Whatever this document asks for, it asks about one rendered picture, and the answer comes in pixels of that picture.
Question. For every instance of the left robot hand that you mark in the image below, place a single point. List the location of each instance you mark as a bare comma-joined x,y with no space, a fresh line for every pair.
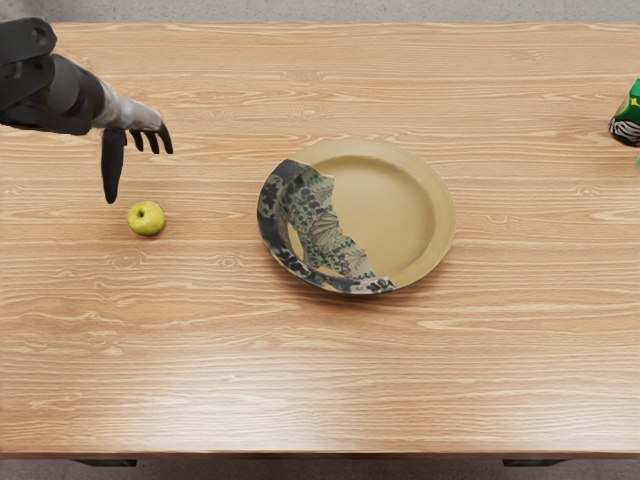
131,116

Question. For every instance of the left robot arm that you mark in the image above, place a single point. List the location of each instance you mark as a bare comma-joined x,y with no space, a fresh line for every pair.
45,85

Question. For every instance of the tan plate with printed pattern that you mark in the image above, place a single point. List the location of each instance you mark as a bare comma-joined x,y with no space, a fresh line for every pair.
380,210

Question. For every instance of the green apple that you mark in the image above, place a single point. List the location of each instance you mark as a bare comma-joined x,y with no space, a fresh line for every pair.
145,218

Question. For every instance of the green patterned mug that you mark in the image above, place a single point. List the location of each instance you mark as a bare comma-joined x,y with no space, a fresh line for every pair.
627,120

